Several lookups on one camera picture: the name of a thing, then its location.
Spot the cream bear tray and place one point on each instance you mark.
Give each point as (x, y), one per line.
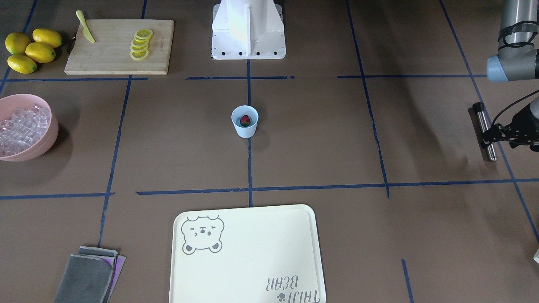
(247, 255)

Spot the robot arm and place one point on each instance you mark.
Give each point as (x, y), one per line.
(517, 55)

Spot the pink bowl of ice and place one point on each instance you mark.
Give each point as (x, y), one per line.
(29, 128)

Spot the grey folded cloth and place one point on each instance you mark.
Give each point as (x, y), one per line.
(90, 276)

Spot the white pedestal column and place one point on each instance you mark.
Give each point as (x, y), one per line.
(247, 30)

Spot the yellow plastic knife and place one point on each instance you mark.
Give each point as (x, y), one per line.
(85, 29)

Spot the light blue plastic cup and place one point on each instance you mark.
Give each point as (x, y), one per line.
(247, 132)

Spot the yellow lemon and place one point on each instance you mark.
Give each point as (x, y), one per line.
(40, 52)
(48, 36)
(21, 64)
(17, 42)

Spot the steel muddler black cap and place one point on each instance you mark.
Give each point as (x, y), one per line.
(479, 110)

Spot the bamboo cutting board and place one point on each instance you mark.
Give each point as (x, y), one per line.
(110, 54)

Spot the lemon slices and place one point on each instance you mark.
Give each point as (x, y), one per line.
(139, 48)

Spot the red strawberry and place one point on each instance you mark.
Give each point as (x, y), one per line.
(245, 121)

